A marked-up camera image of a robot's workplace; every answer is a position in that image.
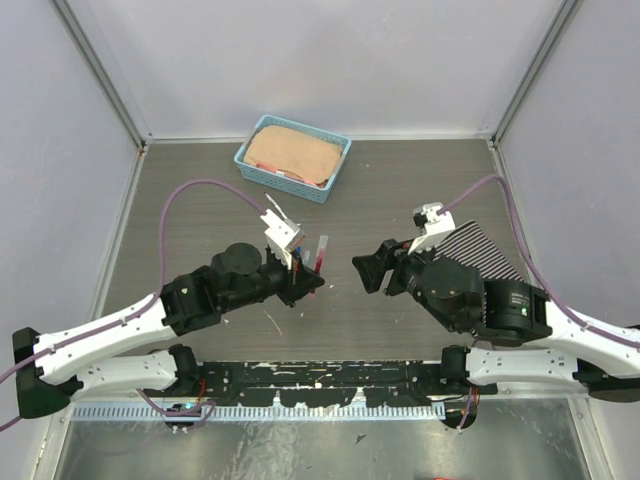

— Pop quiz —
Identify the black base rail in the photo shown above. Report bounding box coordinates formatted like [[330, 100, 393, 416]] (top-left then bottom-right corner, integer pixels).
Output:
[[145, 361, 469, 408]]

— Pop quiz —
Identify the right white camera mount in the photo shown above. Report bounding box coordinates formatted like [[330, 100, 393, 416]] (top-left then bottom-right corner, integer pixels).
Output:
[[408, 202, 456, 254]]

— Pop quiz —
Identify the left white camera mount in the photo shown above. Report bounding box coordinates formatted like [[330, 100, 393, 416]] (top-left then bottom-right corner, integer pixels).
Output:
[[260, 209, 305, 270]]

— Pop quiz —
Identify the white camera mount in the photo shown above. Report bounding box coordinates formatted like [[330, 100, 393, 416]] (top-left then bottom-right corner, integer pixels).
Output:
[[260, 209, 305, 270], [408, 202, 456, 254]]

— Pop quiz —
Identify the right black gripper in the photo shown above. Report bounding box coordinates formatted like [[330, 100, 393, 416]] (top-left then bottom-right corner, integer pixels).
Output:
[[349, 229, 456, 330]]

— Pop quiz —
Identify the white pen upper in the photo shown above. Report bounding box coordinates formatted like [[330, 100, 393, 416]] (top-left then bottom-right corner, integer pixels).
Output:
[[264, 192, 288, 220]]

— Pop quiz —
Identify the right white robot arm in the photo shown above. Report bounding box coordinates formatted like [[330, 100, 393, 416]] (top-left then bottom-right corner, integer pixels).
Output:
[[352, 240, 639, 403]]

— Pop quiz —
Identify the blue plastic basket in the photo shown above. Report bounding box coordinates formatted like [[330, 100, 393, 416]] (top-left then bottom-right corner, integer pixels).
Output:
[[234, 115, 352, 204]]

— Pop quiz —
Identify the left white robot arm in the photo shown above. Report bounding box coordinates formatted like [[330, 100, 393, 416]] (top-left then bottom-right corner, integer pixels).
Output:
[[12, 243, 325, 419]]

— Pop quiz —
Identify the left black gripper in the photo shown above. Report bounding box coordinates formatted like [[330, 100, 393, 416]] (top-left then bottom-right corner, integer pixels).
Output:
[[224, 247, 324, 312]]

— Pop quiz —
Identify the blue slotted cable duct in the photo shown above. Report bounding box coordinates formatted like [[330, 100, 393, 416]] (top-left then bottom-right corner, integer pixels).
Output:
[[71, 402, 446, 423]]

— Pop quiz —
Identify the peach folded towel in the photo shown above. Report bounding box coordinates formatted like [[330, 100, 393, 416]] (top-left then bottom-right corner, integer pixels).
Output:
[[244, 125, 343, 187]]

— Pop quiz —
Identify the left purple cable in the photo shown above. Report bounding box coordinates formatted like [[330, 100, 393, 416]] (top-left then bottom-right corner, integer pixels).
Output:
[[0, 179, 271, 432]]

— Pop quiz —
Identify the black white striped cloth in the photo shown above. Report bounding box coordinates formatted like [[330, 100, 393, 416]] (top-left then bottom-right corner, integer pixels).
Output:
[[435, 221, 523, 281]]

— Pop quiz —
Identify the red gel pen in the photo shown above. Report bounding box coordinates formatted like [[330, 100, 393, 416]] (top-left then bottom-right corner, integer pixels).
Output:
[[314, 249, 326, 275]]

